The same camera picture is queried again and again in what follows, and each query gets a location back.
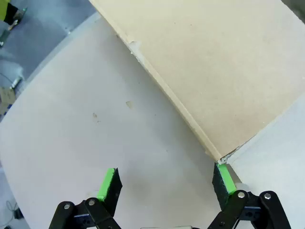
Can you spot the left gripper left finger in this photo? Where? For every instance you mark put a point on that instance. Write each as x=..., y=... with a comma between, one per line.
x=112, y=190

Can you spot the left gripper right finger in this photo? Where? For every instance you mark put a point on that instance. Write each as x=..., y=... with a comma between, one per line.
x=222, y=188

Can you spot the small open cardboard box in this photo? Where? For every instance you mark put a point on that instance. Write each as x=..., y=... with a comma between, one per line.
x=6, y=100

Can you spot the yellow-green garment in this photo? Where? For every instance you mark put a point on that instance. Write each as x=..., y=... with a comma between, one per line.
x=4, y=9

